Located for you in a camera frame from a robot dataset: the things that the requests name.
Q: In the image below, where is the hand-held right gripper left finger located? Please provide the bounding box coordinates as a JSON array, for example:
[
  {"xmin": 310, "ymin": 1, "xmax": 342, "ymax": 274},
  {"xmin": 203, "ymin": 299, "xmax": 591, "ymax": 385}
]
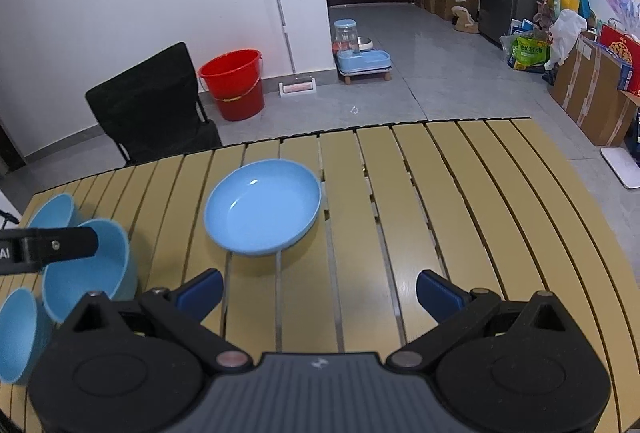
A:
[{"xmin": 62, "ymin": 269, "xmax": 253, "ymax": 373}]

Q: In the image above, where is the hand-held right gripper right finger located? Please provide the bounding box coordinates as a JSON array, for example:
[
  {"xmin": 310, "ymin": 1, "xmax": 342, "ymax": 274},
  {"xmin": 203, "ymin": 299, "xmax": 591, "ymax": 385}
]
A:
[{"xmin": 387, "ymin": 269, "xmax": 581, "ymax": 373}]

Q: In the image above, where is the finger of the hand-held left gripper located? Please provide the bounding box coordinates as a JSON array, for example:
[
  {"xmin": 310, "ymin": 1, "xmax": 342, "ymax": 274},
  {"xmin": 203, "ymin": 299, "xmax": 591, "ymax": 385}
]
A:
[{"xmin": 22, "ymin": 227, "xmax": 99, "ymax": 265}]

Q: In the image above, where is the blue deep bowl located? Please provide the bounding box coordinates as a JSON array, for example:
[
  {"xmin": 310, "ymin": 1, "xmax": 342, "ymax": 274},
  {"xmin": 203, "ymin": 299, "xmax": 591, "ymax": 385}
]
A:
[
  {"xmin": 25, "ymin": 193, "xmax": 93, "ymax": 232},
  {"xmin": 41, "ymin": 219, "xmax": 138, "ymax": 324},
  {"xmin": 0, "ymin": 288, "xmax": 55, "ymax": 386}
]

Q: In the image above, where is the blue shallow plate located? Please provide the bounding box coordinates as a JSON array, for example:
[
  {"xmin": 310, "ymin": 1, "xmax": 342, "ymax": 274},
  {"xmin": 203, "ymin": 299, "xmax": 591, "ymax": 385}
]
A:
[{"xmin": 203, "ymin": 159, "xmax": 322, "ymax": 258}]

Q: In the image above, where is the black folding chair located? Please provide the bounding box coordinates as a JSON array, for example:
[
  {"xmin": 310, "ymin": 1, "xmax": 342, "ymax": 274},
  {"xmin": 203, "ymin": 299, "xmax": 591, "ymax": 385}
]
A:
[{"xmin": 85, "ymin": 42, "xmax": 223, "ymax": 166}]

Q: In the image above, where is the red plastic bucket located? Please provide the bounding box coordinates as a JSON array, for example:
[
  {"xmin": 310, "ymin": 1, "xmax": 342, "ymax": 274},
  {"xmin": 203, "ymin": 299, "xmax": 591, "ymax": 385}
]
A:
[{"xmin": 198, "ymin": 49, "xmax": 266, "ymax": 122}]

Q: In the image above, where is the white floor scale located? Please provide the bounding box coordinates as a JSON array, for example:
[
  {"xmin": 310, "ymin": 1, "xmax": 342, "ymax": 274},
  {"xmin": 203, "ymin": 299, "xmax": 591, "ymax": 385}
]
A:
[{"xmin": 600, "ymin": 144, "xmax": 640, "ymax": 190}]

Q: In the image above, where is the white flat mop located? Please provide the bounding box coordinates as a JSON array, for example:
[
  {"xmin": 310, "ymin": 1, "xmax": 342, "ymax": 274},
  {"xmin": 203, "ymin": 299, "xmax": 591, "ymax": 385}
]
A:
[{"xmin": 263, "ymin": 0, "xmax": 317, "ymax": 100}]

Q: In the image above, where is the blue pet water dispenser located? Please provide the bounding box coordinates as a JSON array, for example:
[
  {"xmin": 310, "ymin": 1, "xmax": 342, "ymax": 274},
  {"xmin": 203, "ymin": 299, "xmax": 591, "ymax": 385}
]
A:
[{"xmin": 332, "ymin": 19, "xmax": 393, "ymax": 88}]

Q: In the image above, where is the large taped cardboard box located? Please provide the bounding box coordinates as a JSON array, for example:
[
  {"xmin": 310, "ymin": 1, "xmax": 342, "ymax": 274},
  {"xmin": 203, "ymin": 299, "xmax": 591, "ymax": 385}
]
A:
[{"xmin": 548, "ymin": 33, "xmax": 640, "ymax": 147}]

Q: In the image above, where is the green printed bag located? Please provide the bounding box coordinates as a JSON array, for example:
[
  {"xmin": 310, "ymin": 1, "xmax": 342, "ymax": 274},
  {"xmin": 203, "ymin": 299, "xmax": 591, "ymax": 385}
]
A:
[{"xmin": 511, "ymin": 35, "xmax": 550, "ymax": 72}]

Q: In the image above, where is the tan curved scratcher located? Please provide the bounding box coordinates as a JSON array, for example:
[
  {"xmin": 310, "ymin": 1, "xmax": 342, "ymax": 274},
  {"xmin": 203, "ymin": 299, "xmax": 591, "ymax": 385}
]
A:
[{"xmin": 451, "ymin": 5, "xmax": 479, "ymax": 34}]

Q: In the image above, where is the white plastic bag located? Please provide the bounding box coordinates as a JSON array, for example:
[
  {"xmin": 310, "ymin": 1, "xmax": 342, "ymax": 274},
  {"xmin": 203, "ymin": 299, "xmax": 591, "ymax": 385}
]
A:
[{"xmin": 545, "ymin": 9, "xmax": 588, "ymax": 69}]

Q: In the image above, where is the red gift box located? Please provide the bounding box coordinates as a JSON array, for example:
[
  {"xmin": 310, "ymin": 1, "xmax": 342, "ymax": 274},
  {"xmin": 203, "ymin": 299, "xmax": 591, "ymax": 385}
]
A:
[{"xmin": 597, "ymin": 24, "xmax": 640, "ymax": 96}]

